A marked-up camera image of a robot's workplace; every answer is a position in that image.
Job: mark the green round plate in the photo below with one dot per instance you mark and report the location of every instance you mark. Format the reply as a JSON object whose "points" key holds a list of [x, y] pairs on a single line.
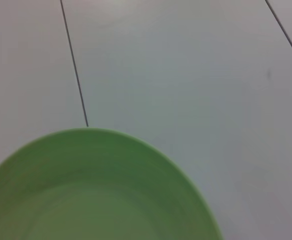
{"points": [[98, 190]]}

